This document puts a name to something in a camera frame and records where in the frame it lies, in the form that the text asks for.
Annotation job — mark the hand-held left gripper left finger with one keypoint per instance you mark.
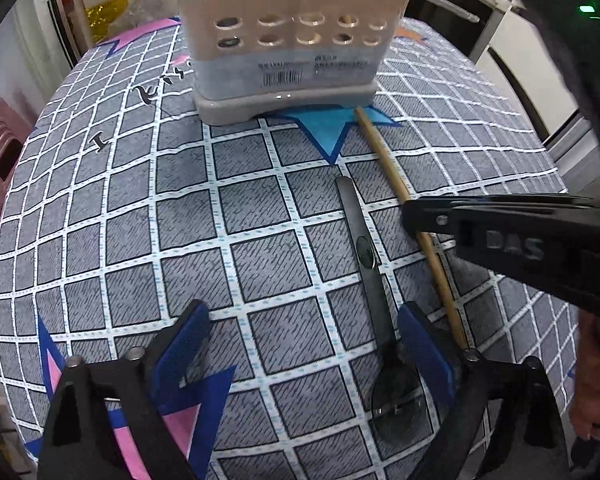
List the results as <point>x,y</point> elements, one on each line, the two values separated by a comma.
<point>180,350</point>

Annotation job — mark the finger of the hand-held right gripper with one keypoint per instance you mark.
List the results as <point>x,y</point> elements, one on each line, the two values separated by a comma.
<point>430,217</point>
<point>530,201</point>

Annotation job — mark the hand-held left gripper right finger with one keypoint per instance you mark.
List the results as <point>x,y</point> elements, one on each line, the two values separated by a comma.
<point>425,355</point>

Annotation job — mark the plain wooden chopstick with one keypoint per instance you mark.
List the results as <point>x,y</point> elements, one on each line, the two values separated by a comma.
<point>385,155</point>

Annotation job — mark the black spoon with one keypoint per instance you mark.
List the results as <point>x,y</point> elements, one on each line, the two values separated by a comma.
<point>370,280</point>

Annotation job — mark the beige plastic utensil holder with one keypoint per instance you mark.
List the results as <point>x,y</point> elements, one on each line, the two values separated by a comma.
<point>290,60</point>

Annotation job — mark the person's right hand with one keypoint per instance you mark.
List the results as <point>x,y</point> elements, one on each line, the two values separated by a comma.
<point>592,385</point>

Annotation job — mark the pink star patch blue edge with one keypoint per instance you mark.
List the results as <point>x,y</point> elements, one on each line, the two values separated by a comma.
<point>205,405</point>

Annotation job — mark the grey checked tablecloth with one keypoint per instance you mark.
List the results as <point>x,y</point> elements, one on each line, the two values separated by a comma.
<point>130,210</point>

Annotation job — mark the orange star patch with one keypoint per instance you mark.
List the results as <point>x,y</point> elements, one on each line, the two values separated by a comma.
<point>410,35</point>

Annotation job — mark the black oven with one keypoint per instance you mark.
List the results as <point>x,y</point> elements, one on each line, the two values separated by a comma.
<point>445,15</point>

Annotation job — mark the pink plastic stool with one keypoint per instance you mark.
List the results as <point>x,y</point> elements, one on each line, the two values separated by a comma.
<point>0,145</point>

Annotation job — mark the gold foil bag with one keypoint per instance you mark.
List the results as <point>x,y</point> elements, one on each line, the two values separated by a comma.
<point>102,17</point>

